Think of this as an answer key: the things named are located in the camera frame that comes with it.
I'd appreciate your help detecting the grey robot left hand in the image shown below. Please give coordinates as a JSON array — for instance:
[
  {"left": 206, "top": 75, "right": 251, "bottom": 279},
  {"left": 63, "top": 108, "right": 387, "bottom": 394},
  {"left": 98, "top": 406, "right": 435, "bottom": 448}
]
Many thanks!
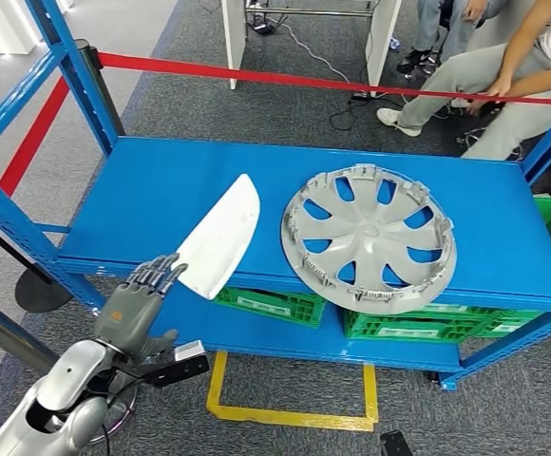
[{"left": 94, "top": 253, "right": 190, "bottom": 365}]

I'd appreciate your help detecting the white plastic panel part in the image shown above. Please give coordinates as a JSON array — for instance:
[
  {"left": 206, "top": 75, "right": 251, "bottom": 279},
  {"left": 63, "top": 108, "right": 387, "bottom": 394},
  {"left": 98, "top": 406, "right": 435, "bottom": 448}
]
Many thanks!
[{"left": 171, "top": 173, "right": 261, "bottom": 301}]

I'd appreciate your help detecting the blue metal shelf rack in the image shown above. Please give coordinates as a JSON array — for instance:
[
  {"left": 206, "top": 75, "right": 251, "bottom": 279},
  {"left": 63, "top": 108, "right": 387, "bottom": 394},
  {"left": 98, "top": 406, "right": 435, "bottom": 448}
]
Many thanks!
[{"left": 0, "top": 0, "right": 551, "bottom": 392}]

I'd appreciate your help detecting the black pole stanchion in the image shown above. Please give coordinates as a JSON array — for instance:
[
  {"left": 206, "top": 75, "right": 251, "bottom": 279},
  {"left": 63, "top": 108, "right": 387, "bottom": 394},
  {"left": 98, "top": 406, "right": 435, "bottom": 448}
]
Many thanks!
[{"left": 0, "top": 212, "right": 75, "bottom": 314}]

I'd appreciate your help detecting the chrome stanchion with round base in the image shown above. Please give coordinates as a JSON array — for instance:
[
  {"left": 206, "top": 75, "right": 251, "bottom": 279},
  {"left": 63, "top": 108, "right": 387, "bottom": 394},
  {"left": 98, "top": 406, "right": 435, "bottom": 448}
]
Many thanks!
[{"left": 0, "top": 292, "right": 138, "bottom": 445}]

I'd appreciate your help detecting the red barrier belt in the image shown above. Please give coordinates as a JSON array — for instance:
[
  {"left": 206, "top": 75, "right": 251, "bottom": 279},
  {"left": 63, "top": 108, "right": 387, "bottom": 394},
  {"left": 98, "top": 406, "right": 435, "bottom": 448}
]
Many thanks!
[
  {"left": 0, "top": 76, "right": 71, "bottom": 266},
  {"left": 98, "top": 51, "right": 551, "bottom": 107}
]

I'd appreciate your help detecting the grey plastic wheel hubcap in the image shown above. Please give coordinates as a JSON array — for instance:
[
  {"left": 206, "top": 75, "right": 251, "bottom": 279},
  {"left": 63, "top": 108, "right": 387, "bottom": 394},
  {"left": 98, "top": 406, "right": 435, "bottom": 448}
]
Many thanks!
[{"left": 281, "top": 163, "right": 457, "bottom": 316}]

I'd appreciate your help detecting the person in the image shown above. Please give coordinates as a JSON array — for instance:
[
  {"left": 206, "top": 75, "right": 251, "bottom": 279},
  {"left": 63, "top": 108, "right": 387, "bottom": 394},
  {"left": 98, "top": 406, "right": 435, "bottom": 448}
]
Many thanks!
[
  {"left": 395, "top": 0, "right": 509, "bottom": 77},
  {"left": 376, "top": 0, "right": 551, "bottom": 162}
]

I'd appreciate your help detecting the black cable bundle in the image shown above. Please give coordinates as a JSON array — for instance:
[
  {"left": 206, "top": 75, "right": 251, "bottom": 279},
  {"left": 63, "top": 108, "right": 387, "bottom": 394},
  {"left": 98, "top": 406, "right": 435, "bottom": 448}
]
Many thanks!
[{"left": 247, "top": 0, "right": 288, "bottom": 36}]

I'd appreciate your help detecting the white floor cable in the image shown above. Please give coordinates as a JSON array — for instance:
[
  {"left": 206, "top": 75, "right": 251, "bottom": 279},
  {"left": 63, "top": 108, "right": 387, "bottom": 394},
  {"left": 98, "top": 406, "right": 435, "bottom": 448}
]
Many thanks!
[{"left": 275, "top": 18, "right": 352, "bottom": 85}]

